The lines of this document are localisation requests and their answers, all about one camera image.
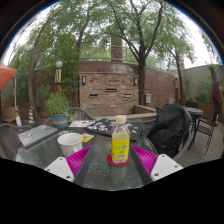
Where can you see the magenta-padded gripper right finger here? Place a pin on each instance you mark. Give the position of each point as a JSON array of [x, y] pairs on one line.
[[165, 165]]

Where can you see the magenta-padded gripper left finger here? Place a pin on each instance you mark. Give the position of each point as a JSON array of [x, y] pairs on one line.
[[59, 166]]

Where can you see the clear bottle with yellow label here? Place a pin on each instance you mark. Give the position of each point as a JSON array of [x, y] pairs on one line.
[[120, 146]]

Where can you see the white ceramic mug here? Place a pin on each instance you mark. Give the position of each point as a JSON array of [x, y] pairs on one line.
[[70, 143]]

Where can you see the black jacket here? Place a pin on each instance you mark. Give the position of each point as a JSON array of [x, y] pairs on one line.
[[168, 130]]

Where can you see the grey laptop with stickers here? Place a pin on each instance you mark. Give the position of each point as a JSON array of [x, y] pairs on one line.
[[35, 135]]

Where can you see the white paper sheet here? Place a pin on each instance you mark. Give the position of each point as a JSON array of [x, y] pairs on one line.
[[80, 123]]

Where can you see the flat round red coaster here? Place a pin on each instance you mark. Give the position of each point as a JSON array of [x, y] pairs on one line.
[[110, 161]]

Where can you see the black metal chair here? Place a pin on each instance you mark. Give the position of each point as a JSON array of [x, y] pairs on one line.
[[205, 128]]

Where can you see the black laptop with stickers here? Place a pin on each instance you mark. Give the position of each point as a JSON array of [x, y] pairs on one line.
[[101, 128]]

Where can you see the green plant in blue pot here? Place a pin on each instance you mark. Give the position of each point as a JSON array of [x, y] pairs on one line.
[[58, 106]]

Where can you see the dark round side table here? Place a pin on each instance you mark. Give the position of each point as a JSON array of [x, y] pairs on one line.
[[196, 111]]

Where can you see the tree with dark forked trunk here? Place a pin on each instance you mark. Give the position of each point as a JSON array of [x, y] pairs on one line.
[[141, 80]]

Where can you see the closed maroon patio umbrella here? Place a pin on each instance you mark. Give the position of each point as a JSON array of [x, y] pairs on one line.
[[215, 86]]

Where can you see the tree with leaning grey trunk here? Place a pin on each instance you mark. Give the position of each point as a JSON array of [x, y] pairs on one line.
[[31, 76]]

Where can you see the orange canopy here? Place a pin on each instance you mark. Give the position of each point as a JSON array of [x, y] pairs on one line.
[[6, 75]]

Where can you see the metal railing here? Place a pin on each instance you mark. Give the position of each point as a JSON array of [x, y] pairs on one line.
[[100, 50]]

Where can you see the blue and yellow striped post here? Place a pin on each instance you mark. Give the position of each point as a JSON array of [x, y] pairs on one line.
[[31, 116]]

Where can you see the grey wall box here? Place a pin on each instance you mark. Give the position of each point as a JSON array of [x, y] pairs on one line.
[[148, 98]]

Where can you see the black wall lamp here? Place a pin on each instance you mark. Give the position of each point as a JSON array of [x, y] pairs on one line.
[[135, 81], [84, 80]]

